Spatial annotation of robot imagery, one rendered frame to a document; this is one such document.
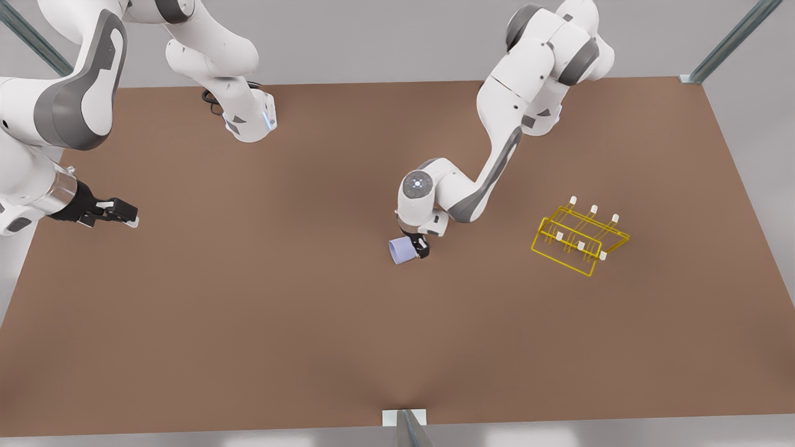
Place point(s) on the silver frame post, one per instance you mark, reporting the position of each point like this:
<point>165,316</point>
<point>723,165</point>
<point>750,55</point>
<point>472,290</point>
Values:
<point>730,40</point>
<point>407,428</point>
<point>34,37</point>

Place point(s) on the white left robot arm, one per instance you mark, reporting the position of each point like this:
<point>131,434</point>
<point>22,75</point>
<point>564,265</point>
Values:
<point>515,105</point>

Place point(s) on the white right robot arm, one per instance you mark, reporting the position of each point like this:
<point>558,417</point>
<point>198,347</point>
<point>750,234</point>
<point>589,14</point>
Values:
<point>74,105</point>

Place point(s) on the lavender cup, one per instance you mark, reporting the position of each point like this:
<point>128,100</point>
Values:
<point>402,251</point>

